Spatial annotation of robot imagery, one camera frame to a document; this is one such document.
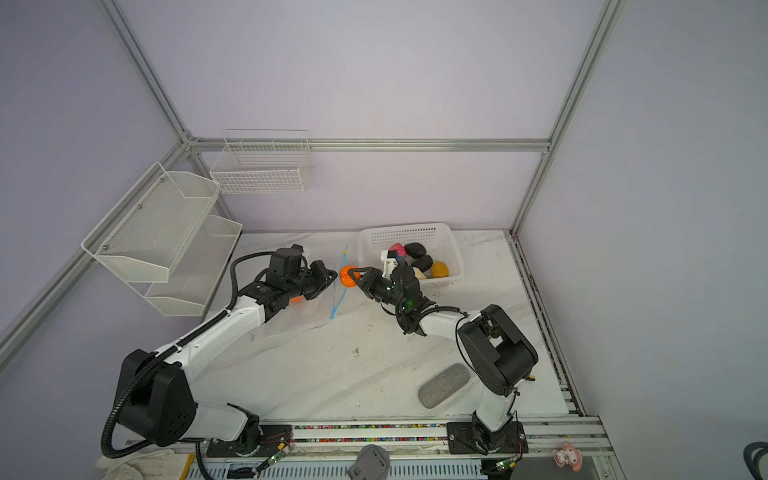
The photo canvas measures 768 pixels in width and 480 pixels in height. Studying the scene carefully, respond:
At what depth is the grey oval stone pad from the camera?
2.61 feet

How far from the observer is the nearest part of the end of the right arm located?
0.68 meters

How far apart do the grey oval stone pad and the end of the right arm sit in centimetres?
21
